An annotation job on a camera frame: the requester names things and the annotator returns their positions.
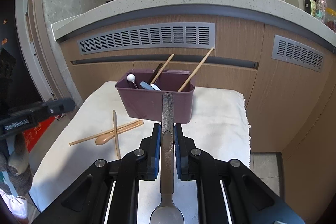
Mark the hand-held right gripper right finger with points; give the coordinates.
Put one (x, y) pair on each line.
(178, 150)

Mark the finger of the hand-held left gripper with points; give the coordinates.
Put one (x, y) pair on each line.
(57, 106)

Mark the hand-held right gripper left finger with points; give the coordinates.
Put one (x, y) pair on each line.
(157, 150)

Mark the maroon plastic utensil container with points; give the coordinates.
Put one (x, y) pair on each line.
(141, 106)

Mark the white plastic spoon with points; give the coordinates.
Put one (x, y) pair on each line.
(155, 87)

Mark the white ball-tipped metal stirrer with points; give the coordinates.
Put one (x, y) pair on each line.
(130, 78)

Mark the person's left hand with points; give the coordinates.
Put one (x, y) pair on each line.
(18, 176)

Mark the red floor mat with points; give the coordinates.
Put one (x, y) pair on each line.
(34, 136)

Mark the white fringed cloth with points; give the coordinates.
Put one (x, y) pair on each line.
(218, 119)

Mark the wooden spoon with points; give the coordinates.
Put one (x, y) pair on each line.
(101, 140)

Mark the white shelf unit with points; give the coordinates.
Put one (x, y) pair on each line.
(23, 29)

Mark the person's pink clothed leg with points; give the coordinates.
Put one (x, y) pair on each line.
(13, 207)

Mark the long grey vent panel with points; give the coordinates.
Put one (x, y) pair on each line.
(147, 37)

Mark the short grey vent panel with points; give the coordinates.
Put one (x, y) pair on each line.
(296, 53)

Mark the yellow-lidded jar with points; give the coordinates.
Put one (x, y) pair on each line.
(330, 19)

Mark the clear bottle with orange cap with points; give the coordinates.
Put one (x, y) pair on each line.
(321, 5)

